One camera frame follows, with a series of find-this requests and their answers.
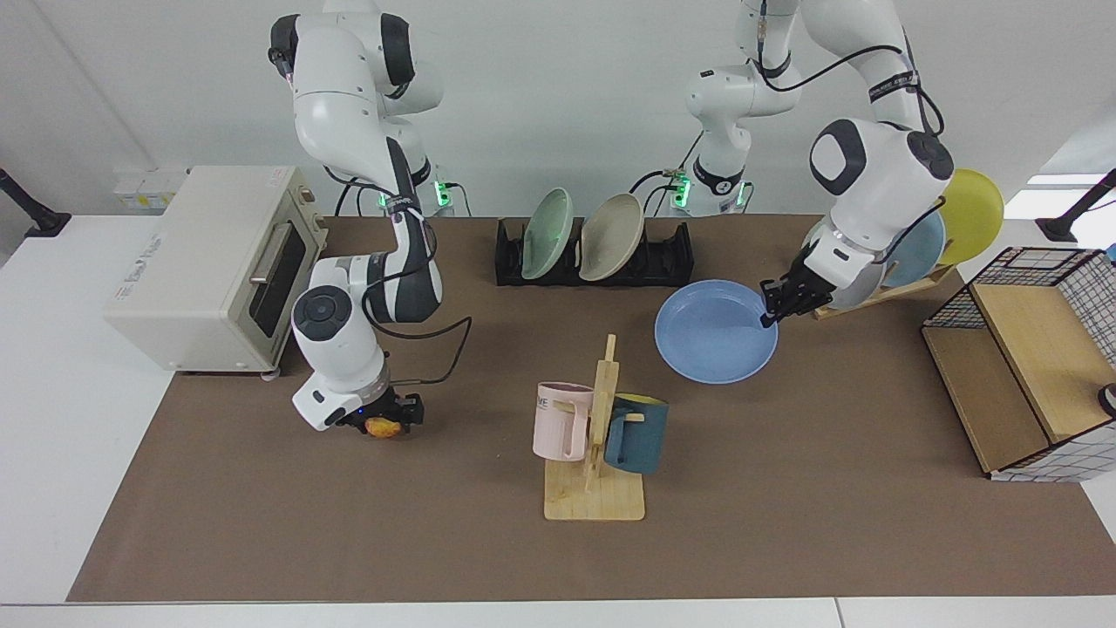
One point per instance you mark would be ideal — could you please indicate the red yellow apple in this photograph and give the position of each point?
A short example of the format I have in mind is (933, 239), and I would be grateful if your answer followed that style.
(382, 427)

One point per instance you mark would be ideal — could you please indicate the grey plate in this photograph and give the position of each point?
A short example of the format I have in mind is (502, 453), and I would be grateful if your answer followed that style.
(861, 292)

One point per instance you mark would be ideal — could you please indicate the wooden plate rack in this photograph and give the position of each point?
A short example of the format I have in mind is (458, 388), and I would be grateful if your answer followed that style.
(907, 286)

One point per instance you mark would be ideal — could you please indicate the black dish rack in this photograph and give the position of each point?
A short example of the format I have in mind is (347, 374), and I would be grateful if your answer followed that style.
(671, 262)

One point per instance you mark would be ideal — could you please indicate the light blue plate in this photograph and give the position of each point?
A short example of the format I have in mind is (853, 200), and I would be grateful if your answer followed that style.
(920, 253)

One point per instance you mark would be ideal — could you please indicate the beige plate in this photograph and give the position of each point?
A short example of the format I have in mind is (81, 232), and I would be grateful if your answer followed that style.
(610, 237)

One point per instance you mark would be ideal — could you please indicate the yellow plate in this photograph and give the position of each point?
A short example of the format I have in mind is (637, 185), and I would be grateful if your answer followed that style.
(972, 218)

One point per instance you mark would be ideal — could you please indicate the pale green plate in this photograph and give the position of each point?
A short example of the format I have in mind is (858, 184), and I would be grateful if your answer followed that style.
(547, 234)

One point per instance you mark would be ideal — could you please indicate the pink cup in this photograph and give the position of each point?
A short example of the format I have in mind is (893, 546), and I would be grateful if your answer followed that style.
(558, 423)

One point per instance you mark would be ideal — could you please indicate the brown table cloth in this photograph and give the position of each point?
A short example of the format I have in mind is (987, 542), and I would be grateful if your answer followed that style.
(785, 488)

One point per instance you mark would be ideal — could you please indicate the dark blue cup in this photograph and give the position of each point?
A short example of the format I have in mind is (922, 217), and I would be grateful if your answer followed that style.
(641, 440)

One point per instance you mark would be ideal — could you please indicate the wooden cup stand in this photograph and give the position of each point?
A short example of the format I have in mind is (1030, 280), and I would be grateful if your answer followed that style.
(593, 501)

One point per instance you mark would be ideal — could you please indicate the pale toaster oven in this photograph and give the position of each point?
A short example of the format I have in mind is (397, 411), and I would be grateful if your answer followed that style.
(200, 262)

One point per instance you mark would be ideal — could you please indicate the black clamp stand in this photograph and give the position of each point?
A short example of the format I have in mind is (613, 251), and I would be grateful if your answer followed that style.
(1072, 218)
(35, 218)

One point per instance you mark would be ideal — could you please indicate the white wall socket box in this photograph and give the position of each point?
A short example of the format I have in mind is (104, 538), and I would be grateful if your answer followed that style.
(144, 187)

